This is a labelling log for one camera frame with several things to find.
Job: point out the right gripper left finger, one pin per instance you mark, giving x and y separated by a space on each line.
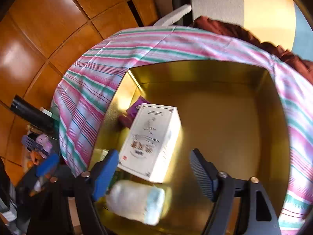
51 212

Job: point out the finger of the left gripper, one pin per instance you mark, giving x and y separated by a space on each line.
46 166

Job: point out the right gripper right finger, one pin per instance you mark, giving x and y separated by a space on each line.
256 213

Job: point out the white tea carton box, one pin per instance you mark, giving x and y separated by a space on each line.
147 150

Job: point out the purple snack packet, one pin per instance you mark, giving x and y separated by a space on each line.
127 117

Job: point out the striped bed sheet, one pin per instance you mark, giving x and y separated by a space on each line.
83 95

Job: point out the gold metal tin box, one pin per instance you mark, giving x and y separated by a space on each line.
231 112

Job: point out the wooden wardrobe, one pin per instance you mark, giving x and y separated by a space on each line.
40 40

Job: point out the rust brown blanket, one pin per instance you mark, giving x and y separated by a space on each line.
256 41

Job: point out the tricolour upholstered headboard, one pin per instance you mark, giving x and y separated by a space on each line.
280 22

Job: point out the white bed frame rail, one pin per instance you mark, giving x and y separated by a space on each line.
174 16

